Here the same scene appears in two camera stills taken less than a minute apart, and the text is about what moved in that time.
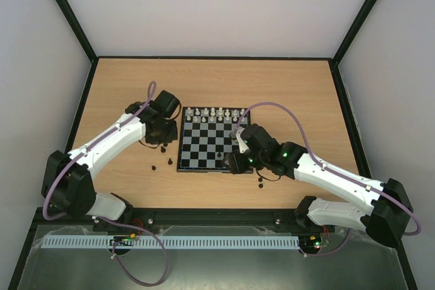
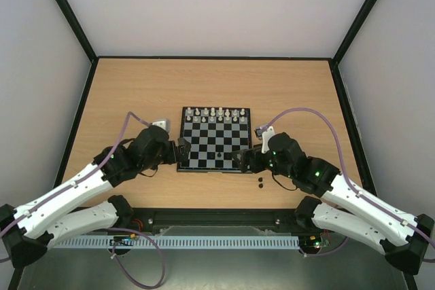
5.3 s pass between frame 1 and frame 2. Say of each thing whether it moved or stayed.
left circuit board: stayed
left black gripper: moved
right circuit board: stayed
